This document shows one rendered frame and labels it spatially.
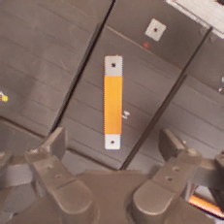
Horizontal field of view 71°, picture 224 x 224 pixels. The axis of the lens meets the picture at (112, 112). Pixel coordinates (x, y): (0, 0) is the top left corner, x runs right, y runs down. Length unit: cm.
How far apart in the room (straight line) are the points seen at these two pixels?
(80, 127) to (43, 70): 11
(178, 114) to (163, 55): 10
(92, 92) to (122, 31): 10
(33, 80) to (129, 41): 16
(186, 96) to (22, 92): 26
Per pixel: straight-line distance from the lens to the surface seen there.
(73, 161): 30
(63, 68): 26
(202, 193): 39
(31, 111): 29
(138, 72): 25
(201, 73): 29
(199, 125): 30
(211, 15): 31
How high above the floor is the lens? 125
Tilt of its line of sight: 73 degrees down
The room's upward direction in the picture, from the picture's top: 178 degrees counter-clockwise
